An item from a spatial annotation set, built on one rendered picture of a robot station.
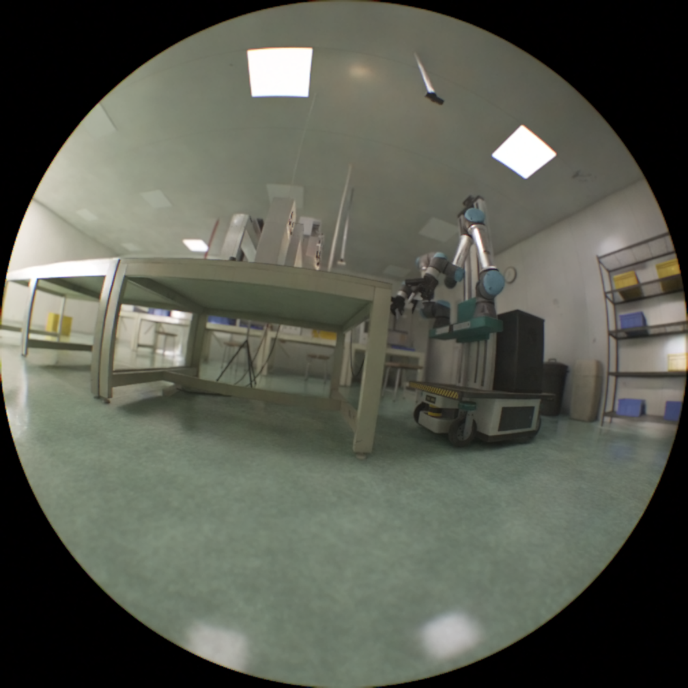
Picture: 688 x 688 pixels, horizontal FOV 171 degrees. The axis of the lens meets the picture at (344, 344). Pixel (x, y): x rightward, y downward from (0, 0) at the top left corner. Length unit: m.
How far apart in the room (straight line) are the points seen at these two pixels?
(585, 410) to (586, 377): 0.36
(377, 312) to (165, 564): 1.01
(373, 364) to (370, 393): 0.12
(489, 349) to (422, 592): 1.32
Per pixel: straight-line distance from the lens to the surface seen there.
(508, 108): 2.79
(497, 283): 1.27
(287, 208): 1.30
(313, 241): 1.70
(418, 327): 5.95
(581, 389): 3.09
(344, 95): 2.65
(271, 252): 1.17
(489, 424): 1.35
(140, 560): 0.52
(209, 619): 0.44
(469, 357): 1.73
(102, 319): 1.44
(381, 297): 0.97
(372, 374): 0.92
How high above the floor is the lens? 0.39
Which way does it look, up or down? 5 degrees up
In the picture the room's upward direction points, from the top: 7 degrees clockwise
